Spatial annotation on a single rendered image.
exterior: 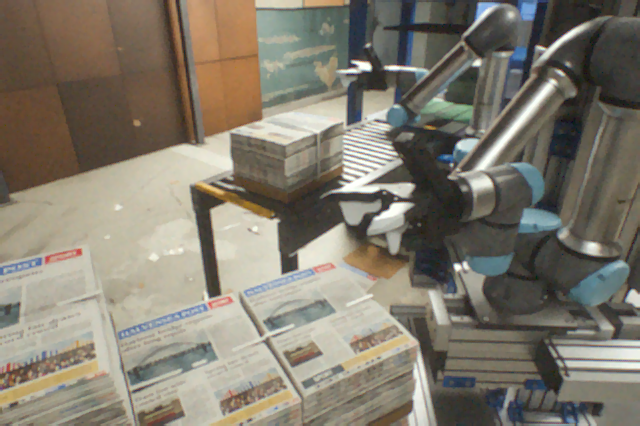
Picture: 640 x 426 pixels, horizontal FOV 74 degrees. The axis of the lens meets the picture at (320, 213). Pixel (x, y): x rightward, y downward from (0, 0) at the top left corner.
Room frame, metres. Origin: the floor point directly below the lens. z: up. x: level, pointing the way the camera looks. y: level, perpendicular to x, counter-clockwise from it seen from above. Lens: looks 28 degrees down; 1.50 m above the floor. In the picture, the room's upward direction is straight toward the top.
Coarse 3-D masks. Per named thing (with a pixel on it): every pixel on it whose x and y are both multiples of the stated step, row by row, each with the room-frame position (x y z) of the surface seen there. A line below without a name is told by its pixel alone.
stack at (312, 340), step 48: (288, 288) 0.88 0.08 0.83; (336, 288) 0.88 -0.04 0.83; (144, 336) 0.70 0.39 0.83; (192, 336) 0.70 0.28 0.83; (240, 336) 0.71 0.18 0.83; (288, 336) 0.71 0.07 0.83; (336, 336) 0.70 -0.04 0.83; (384, 336) 0.70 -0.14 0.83; (144, 384) 0.57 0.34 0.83; (192, 384) 0.58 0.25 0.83; (240, 384) 0.58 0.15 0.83; (288, 384) 0.58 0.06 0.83; (336, 384) 0.59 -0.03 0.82; (384, 384) 0.64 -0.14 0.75
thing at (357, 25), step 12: (360, 0) 2.72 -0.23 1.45; (360, 12) 2.72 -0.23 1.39; (348, 24) 2.77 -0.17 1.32; (360, 24) 2.72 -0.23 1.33; (348, 36) 2.76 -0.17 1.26; (360, 36) 2.73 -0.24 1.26; (348, 48) 2.76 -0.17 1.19; (360, 48) 2.73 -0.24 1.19; (348, 60) 2.76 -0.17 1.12; (360, 60) 2.73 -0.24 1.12; (348, 84) 2.75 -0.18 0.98; (348, 96) 2.75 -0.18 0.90; (360, 96) 2.75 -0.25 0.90; (348, 108) 2.75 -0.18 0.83; (360, 108) 2.75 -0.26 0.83; (348, 120) 2.75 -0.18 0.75; (360, 120) 2.76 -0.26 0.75
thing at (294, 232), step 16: (432, 144) 2.11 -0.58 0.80; (448, 144) 2.23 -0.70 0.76; (400, 160) 1.87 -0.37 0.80; (368, 176) 1.68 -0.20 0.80; (384, 176) 1.72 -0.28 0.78; (400, 176) 1.83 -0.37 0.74; (304, 208) 1.38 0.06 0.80; (320, 208) 1.38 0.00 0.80; (336, 208) 1.45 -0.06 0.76; (288, 224) 1.26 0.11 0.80; (304, 224) 1.31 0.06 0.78; (320, 224) 1.38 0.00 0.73; (336, 224) 1.46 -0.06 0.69; (288, 240) 1.25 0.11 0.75; (304, 240) 1.31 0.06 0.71; (288, 256) 1.24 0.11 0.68
